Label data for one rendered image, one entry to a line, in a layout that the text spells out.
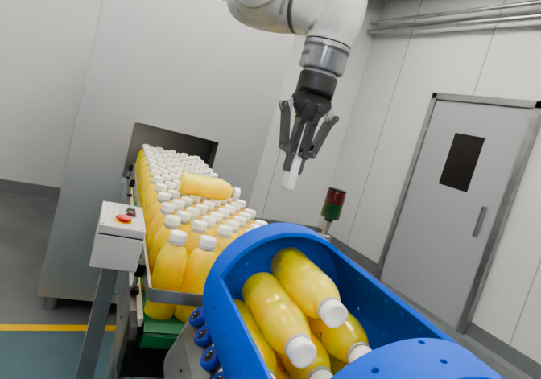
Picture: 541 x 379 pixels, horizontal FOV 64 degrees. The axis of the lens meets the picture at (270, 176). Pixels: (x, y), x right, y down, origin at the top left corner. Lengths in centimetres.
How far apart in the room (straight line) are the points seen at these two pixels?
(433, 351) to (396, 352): 4
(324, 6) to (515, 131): 375
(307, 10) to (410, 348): 61
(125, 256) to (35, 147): 401
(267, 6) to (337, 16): 14
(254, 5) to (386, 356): 66
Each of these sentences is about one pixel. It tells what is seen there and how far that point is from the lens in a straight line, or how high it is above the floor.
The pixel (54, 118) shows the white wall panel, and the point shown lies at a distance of 494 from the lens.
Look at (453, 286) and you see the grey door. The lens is 462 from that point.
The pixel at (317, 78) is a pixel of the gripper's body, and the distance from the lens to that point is 83.
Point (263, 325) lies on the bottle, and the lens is 69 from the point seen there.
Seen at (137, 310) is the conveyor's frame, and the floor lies 90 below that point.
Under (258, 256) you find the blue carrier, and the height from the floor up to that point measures 116.
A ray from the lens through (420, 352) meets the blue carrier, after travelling 48.
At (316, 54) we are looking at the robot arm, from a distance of 83.
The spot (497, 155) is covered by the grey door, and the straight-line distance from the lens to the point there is 452.
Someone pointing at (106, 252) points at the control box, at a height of 104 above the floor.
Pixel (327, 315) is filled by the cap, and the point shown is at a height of 116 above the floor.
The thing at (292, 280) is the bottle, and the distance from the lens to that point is 74.
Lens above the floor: 141
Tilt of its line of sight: 7 degrees down
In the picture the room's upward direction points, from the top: 16 degrees clockwise
